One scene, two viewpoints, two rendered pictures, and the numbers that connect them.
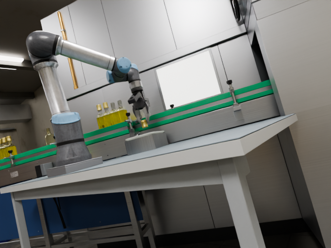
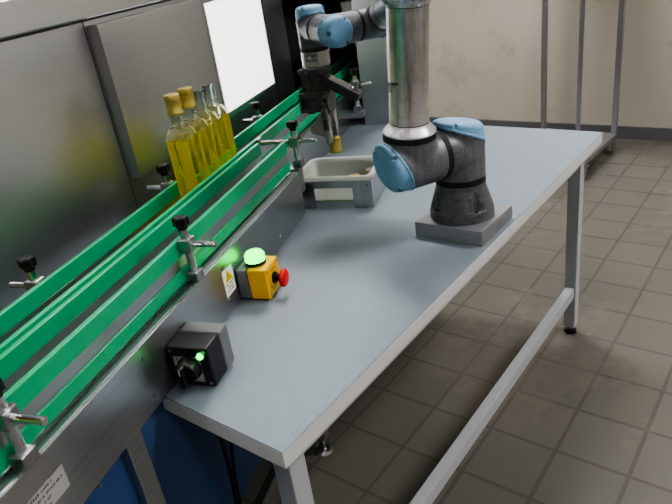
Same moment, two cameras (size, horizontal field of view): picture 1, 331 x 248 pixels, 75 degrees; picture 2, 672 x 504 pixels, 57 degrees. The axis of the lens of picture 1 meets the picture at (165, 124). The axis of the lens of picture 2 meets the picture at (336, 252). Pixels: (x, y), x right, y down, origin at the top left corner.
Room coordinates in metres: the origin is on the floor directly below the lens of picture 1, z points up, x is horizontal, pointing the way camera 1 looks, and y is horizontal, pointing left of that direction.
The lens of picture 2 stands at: (1.22, 1.82, 1.41)
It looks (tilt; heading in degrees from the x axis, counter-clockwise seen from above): 26 degrees down; 273
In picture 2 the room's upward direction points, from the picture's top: 9 degrees counter-clockwise
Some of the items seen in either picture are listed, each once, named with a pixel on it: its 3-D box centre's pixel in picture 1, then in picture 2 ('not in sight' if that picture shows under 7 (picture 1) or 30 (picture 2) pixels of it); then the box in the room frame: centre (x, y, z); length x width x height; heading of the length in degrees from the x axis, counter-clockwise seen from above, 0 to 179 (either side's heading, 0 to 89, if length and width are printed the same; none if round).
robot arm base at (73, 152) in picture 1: (72, 151); (461, 194); (0.97, 0.44, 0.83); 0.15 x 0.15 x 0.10
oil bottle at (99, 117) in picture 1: (103, 127); (190, 170); (1.59, 0.45, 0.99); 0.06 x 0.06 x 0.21; 73
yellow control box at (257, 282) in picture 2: not in sight; (260, 277); (1.44, 0.64, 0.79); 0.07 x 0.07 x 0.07; 73
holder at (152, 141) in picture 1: (149, 142); (332, 183); (1.28, 0.12, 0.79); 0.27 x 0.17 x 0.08; 163
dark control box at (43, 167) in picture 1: (44, 170); (201, 354); (1.53, 0.91, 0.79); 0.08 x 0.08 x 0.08; 73
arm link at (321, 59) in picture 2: (135, 86); (315, 59); (1.28, 0.12, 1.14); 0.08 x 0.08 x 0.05
